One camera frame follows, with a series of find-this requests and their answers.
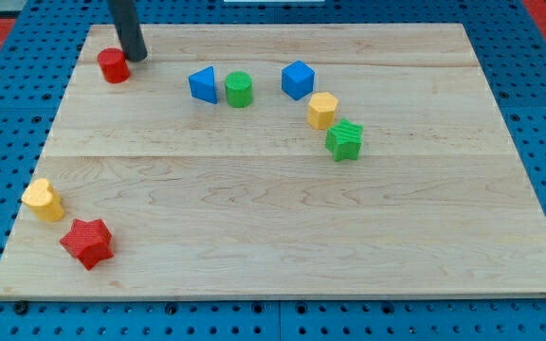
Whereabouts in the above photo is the light wooden board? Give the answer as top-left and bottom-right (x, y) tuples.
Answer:
(0, 24), (546, 302)

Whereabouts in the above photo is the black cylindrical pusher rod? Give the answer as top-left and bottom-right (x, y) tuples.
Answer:
(107, 0), (148, 62)

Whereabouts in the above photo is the red star block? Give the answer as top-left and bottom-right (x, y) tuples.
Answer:
(60, 219), (114, 271)

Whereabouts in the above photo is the yellow heart block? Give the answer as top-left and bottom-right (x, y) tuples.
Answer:
(21, 178), (65, 222)

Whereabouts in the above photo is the blue cube block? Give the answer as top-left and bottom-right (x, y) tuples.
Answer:
(282, 61), (315, 100)

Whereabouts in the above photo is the green cylinder block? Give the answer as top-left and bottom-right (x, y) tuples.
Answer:
(225, 71), (253, 108)

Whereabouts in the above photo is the yellow hexagon block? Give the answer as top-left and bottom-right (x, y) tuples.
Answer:
(307, 92), (338, 130)

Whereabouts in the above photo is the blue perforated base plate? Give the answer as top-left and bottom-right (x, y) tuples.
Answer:
(0, 0), (546, 340)

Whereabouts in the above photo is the red cylinder block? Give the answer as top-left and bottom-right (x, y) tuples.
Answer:
(97, 47), (130, 83)

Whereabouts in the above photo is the blue triangle block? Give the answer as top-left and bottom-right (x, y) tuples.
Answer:
(188, 66), (218, 104)

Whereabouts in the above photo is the green star block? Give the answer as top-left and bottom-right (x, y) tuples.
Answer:
(325, 118), (364, 162)

